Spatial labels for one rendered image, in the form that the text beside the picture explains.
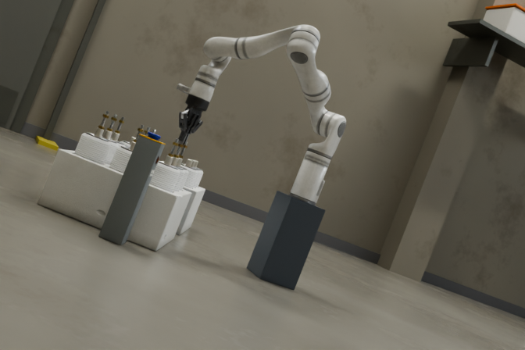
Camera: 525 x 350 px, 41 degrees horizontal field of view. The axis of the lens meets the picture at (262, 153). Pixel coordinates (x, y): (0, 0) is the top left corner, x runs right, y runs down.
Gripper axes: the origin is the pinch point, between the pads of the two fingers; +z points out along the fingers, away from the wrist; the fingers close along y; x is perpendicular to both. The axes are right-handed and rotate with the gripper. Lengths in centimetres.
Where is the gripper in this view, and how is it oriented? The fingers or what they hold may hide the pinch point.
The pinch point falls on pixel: (183, 137)
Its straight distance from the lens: 235.7
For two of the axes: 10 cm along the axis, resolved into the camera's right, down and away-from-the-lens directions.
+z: -3.7, 9.3, -0.2
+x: -8.5, -3.3, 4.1
